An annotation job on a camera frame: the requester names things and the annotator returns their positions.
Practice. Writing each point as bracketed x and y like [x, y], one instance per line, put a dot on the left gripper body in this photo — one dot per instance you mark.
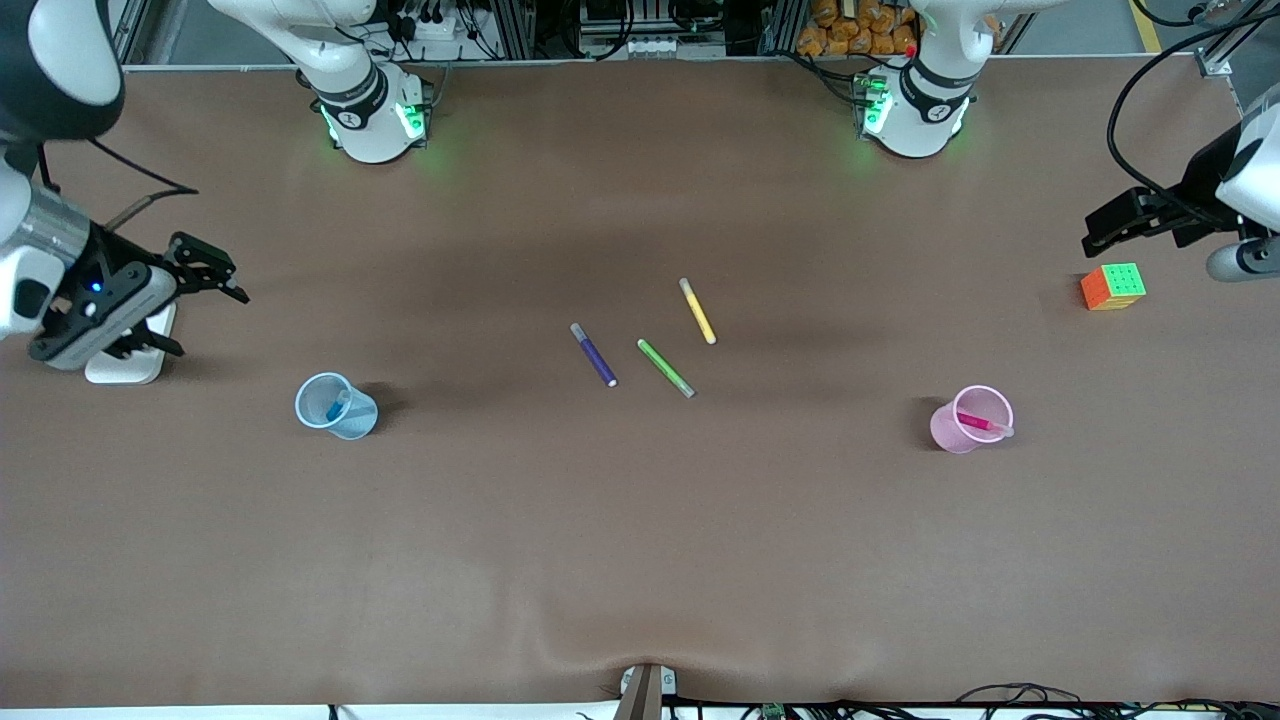
[1190, 197]

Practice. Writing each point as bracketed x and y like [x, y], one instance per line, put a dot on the purple marker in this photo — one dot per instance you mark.
[594, 356]

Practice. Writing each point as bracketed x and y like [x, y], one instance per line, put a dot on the pink plastic cup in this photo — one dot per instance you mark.
[948, 432]

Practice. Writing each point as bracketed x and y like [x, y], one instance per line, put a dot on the light blue plastic cup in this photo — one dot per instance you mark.
[355, 420]

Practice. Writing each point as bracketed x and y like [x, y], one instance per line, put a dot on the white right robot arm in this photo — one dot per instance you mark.
[370, 130]

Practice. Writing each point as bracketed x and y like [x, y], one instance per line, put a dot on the metal table clamp bracket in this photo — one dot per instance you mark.
[642, 695]

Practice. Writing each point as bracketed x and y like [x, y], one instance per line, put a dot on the blue marker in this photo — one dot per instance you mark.
[336, 407]

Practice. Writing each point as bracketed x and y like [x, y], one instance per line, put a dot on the white power strip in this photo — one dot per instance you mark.
[425, 27]

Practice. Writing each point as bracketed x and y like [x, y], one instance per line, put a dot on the colourful puzzle cube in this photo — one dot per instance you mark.
[1112, 288]

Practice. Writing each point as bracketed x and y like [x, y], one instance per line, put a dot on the white stand with pole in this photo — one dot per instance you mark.
[135, 370]

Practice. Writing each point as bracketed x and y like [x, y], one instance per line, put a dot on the yellow marker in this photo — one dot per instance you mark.
[697, 311]

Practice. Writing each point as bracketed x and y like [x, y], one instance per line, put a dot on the white terminal block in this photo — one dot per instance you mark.
[650, 46]

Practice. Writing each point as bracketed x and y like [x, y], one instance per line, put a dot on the pink marker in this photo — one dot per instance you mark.
[978, 422]

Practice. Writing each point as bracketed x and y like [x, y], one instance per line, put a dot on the green marker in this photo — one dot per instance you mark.
[665, 367]

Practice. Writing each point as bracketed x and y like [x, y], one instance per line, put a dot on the pile of orange objects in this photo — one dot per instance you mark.
[850, 30]

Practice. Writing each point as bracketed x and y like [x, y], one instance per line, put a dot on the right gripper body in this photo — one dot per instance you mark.
[112, 252]

